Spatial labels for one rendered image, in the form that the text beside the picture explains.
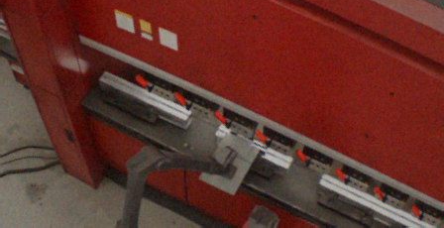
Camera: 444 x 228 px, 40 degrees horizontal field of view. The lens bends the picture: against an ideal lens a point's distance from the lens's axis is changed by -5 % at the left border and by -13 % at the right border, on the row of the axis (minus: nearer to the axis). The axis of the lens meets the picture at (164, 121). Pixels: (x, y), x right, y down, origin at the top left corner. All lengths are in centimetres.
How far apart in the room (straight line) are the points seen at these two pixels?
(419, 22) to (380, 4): 14
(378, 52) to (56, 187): 260
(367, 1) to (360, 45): 23
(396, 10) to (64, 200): 276
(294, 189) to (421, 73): 122
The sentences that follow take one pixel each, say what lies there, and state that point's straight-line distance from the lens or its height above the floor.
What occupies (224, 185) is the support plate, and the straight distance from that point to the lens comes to 297.
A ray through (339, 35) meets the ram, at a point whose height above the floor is 205.
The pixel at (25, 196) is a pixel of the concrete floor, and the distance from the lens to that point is 420.
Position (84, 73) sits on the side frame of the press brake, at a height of 104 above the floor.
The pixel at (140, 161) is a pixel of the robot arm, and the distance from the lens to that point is 240.
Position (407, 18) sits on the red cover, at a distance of 194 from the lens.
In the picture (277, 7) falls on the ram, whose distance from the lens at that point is 218.
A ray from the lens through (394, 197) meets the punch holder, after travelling 285.
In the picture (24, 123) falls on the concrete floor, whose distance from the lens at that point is 446.
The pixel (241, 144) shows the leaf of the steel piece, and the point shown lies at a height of 100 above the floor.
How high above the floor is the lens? 370
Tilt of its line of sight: 59 degrees down
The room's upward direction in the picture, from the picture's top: 7 degrees counter-clockwise
